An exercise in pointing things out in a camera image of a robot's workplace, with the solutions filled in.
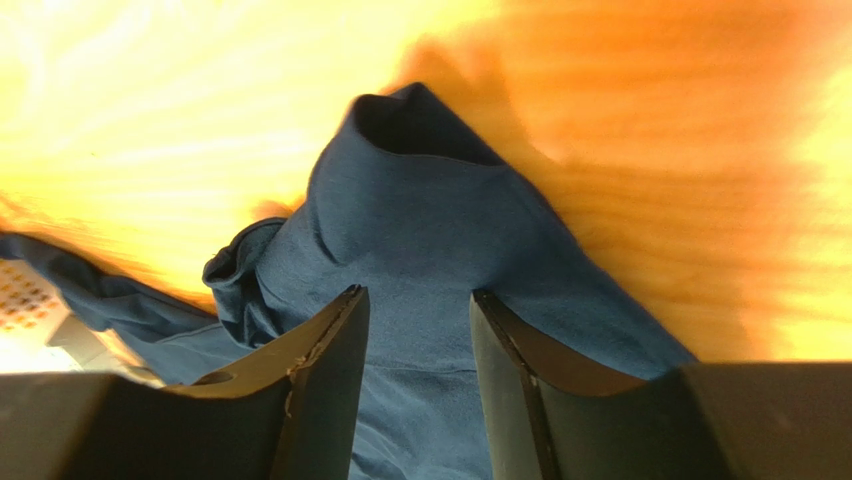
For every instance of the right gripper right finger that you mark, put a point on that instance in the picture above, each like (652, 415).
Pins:
(552, 413)

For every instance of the white laundry basket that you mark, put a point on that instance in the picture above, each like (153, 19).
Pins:
(29, 303)

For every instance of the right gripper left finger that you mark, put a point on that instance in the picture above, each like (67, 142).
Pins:
(286, 411)

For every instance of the navy blue t shirt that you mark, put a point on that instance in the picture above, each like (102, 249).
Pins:
(409, 202)

